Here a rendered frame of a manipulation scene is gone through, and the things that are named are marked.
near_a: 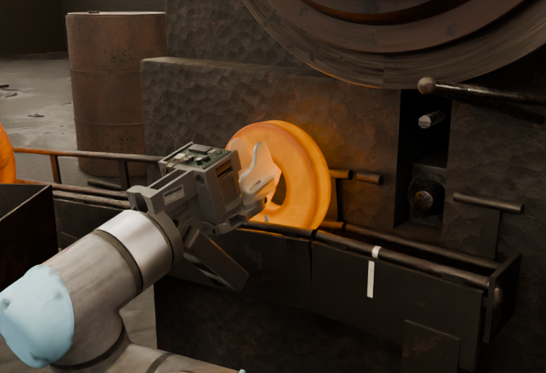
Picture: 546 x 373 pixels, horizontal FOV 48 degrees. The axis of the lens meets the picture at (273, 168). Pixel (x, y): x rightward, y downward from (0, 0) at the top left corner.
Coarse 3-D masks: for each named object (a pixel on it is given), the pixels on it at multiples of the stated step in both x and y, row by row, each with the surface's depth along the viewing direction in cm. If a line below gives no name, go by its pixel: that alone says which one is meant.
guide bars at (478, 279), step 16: (64, 192) 100; (128, 208) 88; (240, 224) 75; (256, 224) 73; (272, 224) 72; (320, 240) 67; (336, 240) 66; (352, 240) 65; (384, 256) 62; (400, 256) 61; (432, 272) 59; (448, 272) 58; (464, 272) 58; (496, 288) 56; (496, 304) 56
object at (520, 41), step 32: (256, 0) 66; (544, 0) 48; (288, 32) 64; (480, 32) 52; (512, 32) 50; (544, 32) 48; (320, 64) 62; (352, 64) 60; (384, 64) 58; (416, 64) 56; (448, 64) 54; (480, 64) 52
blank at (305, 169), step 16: (256, 128) 74; (272, 128) 72; (288, 128) 72; (256, 144) 74; (272, 144) 73; (288, 144) 71; (304, 144) 71; (272, 160) 73; (288, 160) 71; (304, 160) 70; (320, 160) 71; (288, 176) 72; (304, 176) 70; (320, 176) 70; (288, 192) 72; (304, 192) 71; (320, 192) 70; (272, 208) 76; (288, 208) 73; (304, 208) 71; (320, 208) 71; (288, 224) 73; (304, 224) 72
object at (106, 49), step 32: (96, 32) 318; (128, 32) 319; (160, 32) 331; (96, 64) 323; (128, 64) 323; (96, 96) 328; (128, 96) 328; (96, 128) 333; (128, 128) 332; (96, 160) 338
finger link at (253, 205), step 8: (264, 184) 70; (272, 184) 71; (256, 192) 68; (264, 192) 69; (272, 192) 70; (248, 200) 67; (256, 200) 67; (264, 200) 68; (248, 208) 66; (256, 208) 67; (264, 208) 68; (240, 216) 66; (248, 216) 66
